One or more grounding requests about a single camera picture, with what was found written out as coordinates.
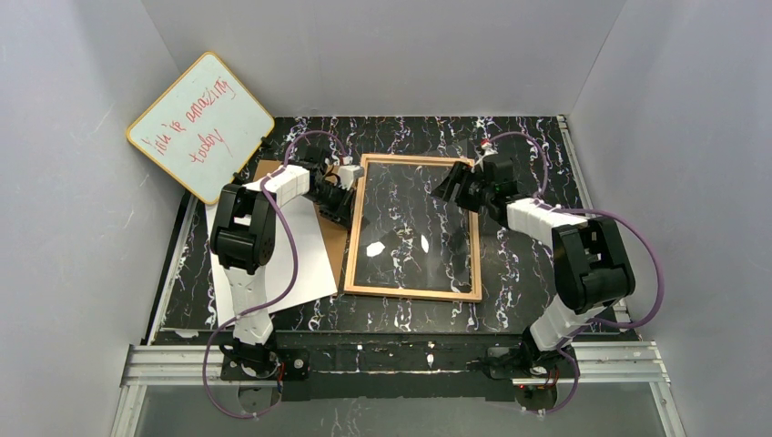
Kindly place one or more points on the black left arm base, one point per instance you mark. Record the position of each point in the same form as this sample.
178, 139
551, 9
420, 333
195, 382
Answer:
258, 363

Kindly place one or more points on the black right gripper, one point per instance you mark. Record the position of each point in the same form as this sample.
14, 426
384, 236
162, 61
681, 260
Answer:
461, 188

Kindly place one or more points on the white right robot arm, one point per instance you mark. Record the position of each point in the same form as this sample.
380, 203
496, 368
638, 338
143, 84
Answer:
591, 268

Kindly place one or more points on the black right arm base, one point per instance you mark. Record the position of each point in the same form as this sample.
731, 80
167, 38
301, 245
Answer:
500, 363

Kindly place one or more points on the aluminium mounting rail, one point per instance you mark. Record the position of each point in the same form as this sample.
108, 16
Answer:
598, 361

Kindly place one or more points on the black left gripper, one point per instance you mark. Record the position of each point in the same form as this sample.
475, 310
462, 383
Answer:
342, 205

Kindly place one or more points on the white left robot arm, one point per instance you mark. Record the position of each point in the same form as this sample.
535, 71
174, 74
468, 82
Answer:
266, 238

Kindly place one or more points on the clear frame glass sheet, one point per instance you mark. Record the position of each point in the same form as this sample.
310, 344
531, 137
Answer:
416, 229

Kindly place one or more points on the yellow-edged whiteboard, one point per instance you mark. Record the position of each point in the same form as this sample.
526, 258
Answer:
203, 129

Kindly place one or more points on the brown frame backing board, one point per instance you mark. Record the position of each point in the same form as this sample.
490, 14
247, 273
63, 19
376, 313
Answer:
334, 235

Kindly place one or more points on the wooden picture frame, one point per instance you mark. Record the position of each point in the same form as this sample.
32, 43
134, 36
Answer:
353, 241

